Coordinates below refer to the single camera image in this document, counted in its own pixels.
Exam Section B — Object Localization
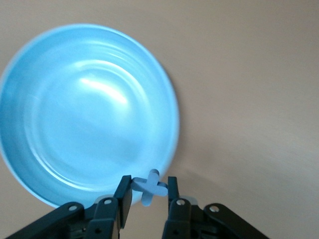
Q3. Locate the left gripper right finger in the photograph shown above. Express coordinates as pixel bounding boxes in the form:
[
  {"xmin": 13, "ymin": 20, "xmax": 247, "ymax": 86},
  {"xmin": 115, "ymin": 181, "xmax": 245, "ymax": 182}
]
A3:
[{"xmin": 161, "ymin": 176, "xmax": 271, "ymax": 239}]

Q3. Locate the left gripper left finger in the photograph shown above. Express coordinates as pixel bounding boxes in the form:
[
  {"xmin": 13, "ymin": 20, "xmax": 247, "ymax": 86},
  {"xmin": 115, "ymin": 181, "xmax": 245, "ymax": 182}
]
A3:
[{"xmin": 6, "ymin": 175, "xmax": 133, "ymax": 239}]

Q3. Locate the blue letter x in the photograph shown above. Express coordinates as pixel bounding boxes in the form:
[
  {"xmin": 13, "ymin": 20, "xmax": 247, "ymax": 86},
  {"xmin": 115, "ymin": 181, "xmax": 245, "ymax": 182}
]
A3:
[{"xmin": 131, "ymin": 169, "xmax": 167, "ymax": 207}]

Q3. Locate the blue plate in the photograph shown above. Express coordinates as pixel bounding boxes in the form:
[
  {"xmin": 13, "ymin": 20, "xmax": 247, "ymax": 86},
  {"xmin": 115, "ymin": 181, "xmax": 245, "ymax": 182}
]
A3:
[{"xmin": 0, "ymin": 23, "xmax": 180, "ymax": 209}]

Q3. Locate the brown table cover mat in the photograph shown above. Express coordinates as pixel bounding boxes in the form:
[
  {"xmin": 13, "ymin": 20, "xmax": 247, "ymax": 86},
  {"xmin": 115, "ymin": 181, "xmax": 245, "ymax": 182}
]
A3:
[{"xmin": 0, "ymin": 0, "xmax": 319, "ymax": 239}]

